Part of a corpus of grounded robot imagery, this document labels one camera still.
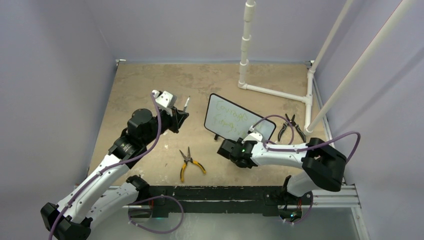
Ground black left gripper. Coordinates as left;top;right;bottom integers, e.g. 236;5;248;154
142;105;188;146

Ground white green whiteboard marker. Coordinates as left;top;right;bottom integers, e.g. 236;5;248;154
183;96;191;112

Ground black-framed whiteboard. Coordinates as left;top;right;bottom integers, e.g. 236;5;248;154
204;93;263;140

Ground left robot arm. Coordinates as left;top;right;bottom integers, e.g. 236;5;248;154
40;106;189;240

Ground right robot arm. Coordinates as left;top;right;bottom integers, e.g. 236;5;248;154
217;136;348;204

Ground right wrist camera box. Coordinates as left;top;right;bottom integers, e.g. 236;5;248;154
241;126;264;144

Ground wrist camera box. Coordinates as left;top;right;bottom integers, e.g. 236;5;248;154
241;126;264;144
151;90;177;114

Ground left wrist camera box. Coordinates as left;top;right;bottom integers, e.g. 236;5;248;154
151;90;177;114

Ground yellow-handled pliers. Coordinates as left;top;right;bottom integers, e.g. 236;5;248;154
178;146;207;183

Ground black-handled pliers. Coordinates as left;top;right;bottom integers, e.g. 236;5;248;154
277;113;307;144

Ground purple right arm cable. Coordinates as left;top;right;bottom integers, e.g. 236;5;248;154
248;114;362;164

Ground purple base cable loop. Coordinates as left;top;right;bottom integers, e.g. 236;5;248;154
127;195;185;235

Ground white PVC pipe frame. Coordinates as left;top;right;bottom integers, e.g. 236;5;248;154
237;0;417;135

